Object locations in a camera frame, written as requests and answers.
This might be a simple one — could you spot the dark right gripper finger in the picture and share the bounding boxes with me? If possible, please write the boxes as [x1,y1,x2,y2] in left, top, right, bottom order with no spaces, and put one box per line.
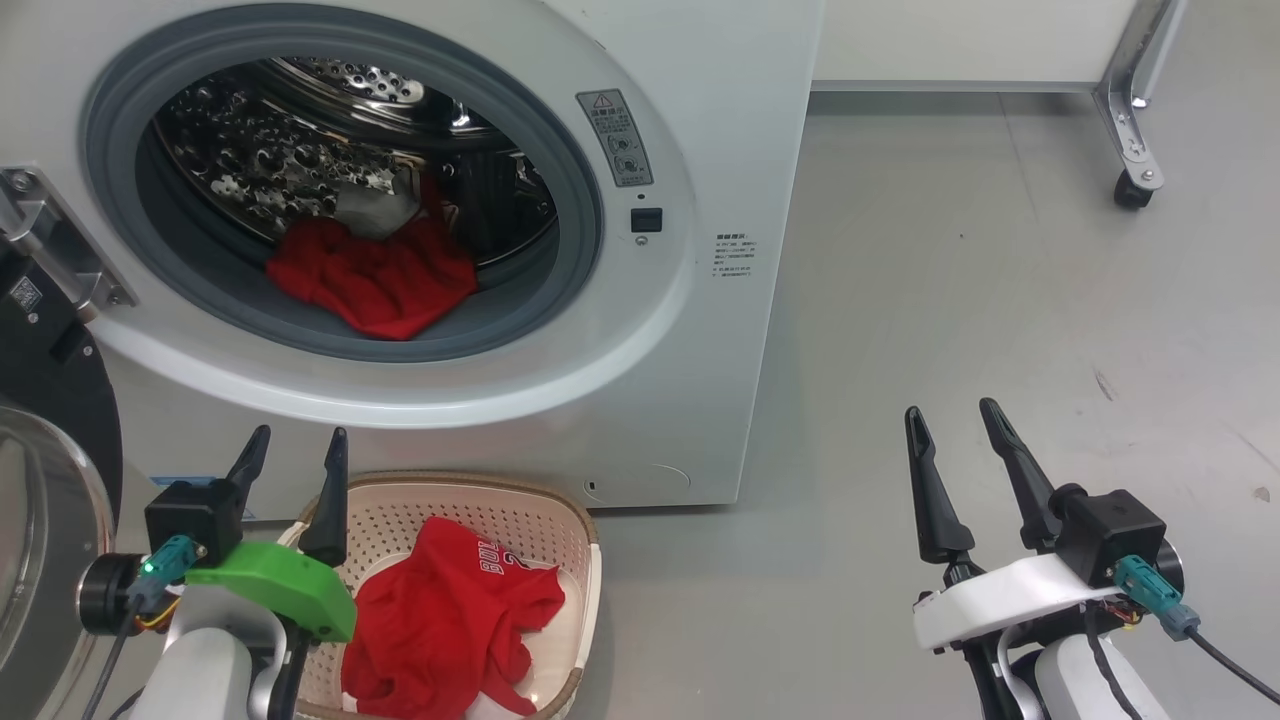
[979,398,1061,551]
[905,406,976,566]

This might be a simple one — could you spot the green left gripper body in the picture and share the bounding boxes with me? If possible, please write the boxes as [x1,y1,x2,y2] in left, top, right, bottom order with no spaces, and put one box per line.
[185,540,358,643]

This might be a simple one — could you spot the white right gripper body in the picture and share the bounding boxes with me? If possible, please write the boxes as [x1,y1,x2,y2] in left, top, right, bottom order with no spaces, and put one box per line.
[912,553,1126,653]

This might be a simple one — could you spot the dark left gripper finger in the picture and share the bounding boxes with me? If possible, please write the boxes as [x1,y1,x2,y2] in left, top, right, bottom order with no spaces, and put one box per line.
[298,427,351,568]
[222,425,272,509]

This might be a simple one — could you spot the red jersey with white lettering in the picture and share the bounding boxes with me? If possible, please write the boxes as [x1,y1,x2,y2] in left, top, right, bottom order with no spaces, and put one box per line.
[340,516,567,720]

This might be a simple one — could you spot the grey washing machine door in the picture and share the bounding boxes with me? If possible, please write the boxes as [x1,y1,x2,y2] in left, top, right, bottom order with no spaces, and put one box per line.
[0,165,138,720]

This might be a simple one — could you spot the red garment with white stripes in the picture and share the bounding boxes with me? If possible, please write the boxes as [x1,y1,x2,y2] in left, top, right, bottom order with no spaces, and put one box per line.
[265,180,479,342]

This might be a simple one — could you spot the cream perforated laundry basket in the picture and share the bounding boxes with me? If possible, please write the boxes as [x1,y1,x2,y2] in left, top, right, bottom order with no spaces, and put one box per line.
[275,472,603,720]

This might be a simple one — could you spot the white front-load washing machine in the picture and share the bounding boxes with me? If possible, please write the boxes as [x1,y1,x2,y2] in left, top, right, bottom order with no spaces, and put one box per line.
[0,0,826,511]

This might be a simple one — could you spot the metal cart leg with caster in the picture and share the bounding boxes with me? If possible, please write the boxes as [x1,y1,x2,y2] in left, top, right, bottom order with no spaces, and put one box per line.
[812,0,1191,211]

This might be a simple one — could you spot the grey warning label sticker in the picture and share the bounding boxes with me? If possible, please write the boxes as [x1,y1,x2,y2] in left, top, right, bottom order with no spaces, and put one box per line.
[577,88,655,189]

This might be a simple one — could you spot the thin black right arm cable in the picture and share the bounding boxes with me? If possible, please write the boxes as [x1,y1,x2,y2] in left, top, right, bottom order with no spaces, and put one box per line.
[1085,600,1143,720]

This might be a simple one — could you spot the left camera cable teal plug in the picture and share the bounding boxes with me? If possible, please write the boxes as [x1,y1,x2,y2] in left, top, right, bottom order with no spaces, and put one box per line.
[80,535,198,720]

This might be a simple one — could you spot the camera cable teal plug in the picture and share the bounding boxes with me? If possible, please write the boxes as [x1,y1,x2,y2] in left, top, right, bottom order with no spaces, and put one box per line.
[1113,555,1280,703]
[80,535,198,720]

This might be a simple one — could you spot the right camera cable teal plug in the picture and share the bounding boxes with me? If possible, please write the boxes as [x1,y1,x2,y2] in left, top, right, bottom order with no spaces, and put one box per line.
[1113,555,1280,703]

